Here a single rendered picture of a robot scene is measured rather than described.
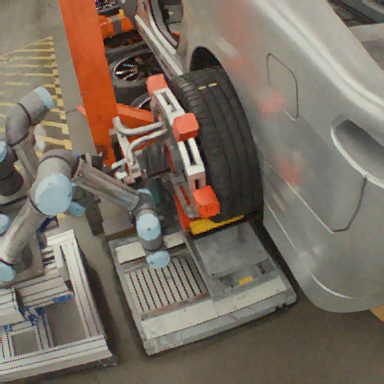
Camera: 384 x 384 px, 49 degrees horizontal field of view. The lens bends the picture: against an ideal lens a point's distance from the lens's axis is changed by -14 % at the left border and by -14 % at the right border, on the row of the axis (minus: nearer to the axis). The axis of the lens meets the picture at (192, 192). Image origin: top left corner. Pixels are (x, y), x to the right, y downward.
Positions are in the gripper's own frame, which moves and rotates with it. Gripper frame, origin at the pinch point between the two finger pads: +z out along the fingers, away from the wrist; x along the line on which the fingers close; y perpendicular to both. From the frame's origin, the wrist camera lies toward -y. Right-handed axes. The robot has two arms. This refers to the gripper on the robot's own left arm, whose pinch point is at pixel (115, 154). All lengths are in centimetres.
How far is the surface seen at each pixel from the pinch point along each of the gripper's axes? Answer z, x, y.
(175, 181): 11.6, 21.3, 21.0
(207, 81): 16, 42, -35
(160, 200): 4.5, 15.8, 28.4
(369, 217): -47, 115, -48
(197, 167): -11, 48, -15
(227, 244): 13, 44, 59
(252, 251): 14, 58, 60
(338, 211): -43, 106, -44
